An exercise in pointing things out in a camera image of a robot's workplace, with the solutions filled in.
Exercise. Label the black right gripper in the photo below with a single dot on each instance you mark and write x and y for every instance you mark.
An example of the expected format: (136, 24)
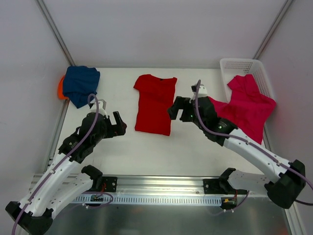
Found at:
(185, 110)

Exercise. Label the white slotted cable duct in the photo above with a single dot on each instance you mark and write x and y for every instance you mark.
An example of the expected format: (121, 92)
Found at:
(149, 200)

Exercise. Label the orange t shirt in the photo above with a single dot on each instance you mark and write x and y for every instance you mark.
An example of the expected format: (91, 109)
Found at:
(60, 94)

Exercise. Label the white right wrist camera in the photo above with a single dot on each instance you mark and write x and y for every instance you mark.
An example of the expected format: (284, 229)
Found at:
(202, 92)

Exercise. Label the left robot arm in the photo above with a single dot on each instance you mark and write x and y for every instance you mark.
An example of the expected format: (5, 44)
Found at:
(36, 211)

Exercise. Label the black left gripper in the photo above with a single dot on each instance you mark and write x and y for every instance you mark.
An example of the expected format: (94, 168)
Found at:
(113, 128)

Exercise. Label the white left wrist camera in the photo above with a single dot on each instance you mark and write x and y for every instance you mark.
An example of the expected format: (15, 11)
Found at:
(99, 106)

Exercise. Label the left aluminium corner post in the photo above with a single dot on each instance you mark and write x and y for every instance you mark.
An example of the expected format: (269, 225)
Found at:
(55, 31)

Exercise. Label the red t shirt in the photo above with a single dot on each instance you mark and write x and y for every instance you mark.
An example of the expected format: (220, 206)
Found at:
(156, 95)

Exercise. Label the blue t shirt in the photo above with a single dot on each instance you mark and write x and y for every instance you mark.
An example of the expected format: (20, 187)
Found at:
(79, 83)

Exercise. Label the white perforated plastic basket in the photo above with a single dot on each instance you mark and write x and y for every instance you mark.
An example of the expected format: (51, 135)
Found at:
(230, 67)

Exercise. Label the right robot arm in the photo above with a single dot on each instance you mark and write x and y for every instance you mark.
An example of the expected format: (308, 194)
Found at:
(281, 180)

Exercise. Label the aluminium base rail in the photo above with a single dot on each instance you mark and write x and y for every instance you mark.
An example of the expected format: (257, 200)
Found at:
(168, 185)

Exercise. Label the right aluminium corner post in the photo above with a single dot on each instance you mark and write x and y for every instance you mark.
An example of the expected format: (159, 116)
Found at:
(287, 5)

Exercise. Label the pink t shirt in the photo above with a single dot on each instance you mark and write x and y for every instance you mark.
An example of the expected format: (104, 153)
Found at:
(248, 109)

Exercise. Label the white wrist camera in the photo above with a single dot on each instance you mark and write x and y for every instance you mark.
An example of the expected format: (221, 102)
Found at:
(202, 92)
(99, 106)

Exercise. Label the aluminium corner post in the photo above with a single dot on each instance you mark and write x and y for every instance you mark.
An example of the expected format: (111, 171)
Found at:
(55, 31)
(287, 5)

